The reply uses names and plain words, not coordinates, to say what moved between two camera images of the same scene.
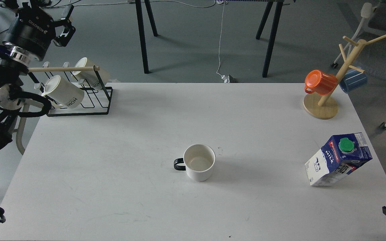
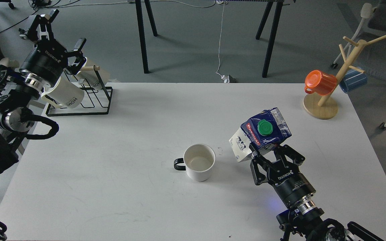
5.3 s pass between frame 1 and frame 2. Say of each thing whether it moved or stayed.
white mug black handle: stayed
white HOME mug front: stayed
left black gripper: moved
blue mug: stayed
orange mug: stayed
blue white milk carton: moved
